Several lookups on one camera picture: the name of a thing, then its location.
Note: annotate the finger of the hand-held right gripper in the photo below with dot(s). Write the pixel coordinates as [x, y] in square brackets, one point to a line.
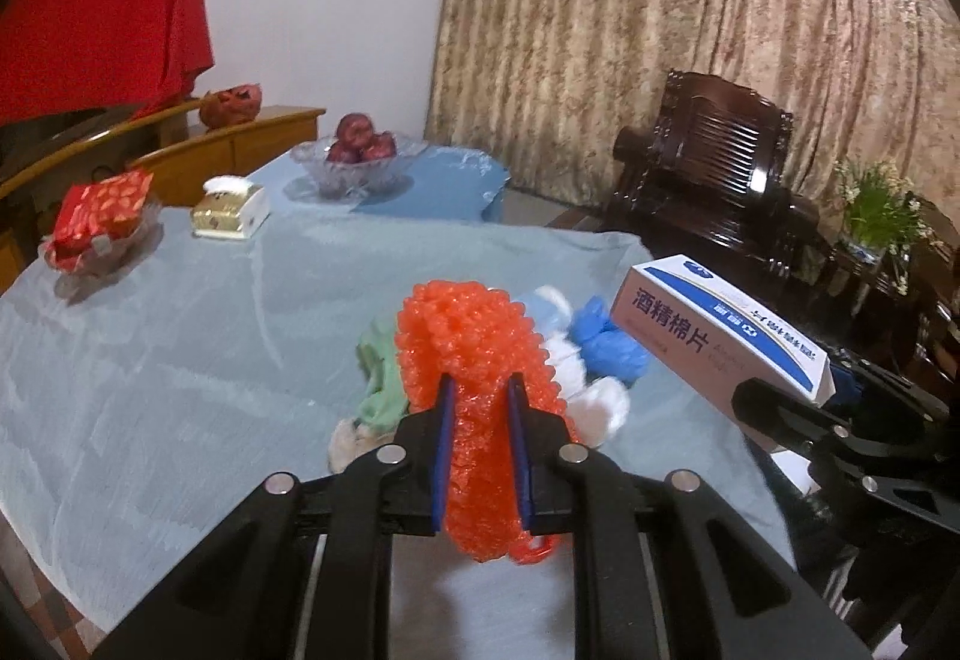
[795, 416]
[851, 379]

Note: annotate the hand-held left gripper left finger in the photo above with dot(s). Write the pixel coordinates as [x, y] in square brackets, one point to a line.
[442, 450]

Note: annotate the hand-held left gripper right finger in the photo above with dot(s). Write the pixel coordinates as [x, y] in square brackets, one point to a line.
[517, 457]

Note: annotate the green rubber glove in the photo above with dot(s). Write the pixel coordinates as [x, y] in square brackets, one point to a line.
[379, 397]

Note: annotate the white tissue wad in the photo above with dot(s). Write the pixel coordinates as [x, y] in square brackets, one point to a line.
[592, 397]

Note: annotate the orange bubble wrap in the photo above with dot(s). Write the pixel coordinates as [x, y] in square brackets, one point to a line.
[465, 345]

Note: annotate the white and blue carton box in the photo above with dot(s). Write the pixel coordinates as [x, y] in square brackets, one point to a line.
[697, 330]

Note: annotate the blue plastic bag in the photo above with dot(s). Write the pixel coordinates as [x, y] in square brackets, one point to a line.
[607, 345]

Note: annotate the dark wooden side table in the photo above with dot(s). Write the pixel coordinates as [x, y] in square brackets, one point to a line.
[862, 300]

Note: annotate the beige crumpled wad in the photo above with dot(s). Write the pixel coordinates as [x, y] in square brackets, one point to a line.
[352, 442]

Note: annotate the dark wooden armchair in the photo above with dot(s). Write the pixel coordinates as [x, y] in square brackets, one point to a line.
[712, 180]
[941, 300]

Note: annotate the small white and blue wad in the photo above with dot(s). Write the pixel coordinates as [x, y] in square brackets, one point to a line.
[547, 307]

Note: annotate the potted flowering plant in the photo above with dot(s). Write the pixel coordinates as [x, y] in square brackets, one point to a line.
[877, 210]

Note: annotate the blue scalloped tablecloth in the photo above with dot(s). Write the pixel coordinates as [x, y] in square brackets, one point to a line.
[435, 187]

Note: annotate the pale grey-blue tablecloth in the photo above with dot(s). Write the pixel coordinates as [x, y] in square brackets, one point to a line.
[187, 367]

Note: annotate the glass fruit bowl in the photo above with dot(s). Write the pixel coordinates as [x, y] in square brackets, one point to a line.
[360, 176]

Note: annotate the red apple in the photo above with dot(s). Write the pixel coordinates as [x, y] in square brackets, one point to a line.
[339, 152]
[352, 126]
[380, 146]

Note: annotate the gold and white tissue box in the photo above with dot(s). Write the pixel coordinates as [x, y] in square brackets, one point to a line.
[225, 214]

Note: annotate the wooden cabinet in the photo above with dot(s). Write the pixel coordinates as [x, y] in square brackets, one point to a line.
[202, 154]

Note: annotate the glass dish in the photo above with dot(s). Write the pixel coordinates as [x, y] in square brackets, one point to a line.
[97, 255]

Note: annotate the red fabric ornament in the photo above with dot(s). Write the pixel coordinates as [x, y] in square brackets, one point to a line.
[229, 105]

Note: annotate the red patterned gift box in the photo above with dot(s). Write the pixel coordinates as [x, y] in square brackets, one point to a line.
[101, 210]

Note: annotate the red cloth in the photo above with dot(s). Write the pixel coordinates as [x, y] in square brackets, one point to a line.
[97, 22]

